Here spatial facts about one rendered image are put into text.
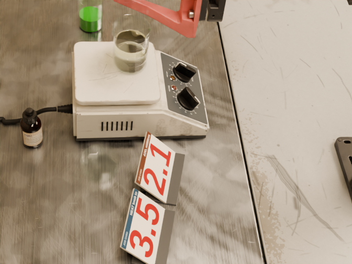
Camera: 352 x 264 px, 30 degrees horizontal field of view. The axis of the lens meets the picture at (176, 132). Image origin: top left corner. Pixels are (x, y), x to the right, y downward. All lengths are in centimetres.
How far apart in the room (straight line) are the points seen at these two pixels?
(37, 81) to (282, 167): 40
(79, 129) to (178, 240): 21
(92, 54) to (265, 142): 29
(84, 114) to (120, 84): 7
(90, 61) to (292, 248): 39
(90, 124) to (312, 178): 33
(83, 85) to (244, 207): 28
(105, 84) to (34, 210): 20
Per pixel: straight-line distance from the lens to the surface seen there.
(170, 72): 100
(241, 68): 111
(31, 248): 88
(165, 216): 90
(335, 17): 126
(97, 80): 94
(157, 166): 93
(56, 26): 115
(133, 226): 86
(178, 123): 95
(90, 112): 93
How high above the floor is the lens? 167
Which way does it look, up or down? 50 degrees down
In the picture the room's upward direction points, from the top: 9 degrees clockwise
